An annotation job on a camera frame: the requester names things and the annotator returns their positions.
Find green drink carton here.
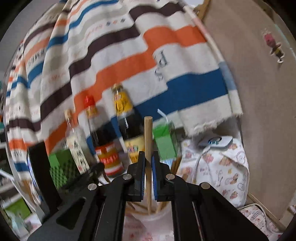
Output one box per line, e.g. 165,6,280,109
152,108,181,160

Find bear print tablecloth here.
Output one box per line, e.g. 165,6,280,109
23,136,285,241

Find green checkered box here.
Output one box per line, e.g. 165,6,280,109
49,149,80,190

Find translucent plastic cup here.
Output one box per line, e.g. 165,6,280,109
122,204,174,240

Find red cap vinegar bottle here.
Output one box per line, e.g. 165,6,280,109
84,95,125,178

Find striped Hermes blanket backdrop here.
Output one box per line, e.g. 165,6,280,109
4,1,242,180

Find white power strip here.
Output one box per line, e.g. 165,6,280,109
198,135,233,149

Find wooden cabinet panel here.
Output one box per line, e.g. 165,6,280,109
204,1,295,219

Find yellow label oyster sauce bottle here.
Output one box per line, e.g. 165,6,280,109
111,83,144,163

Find clear cooking wine bottle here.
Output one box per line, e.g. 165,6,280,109
64,109,95,174

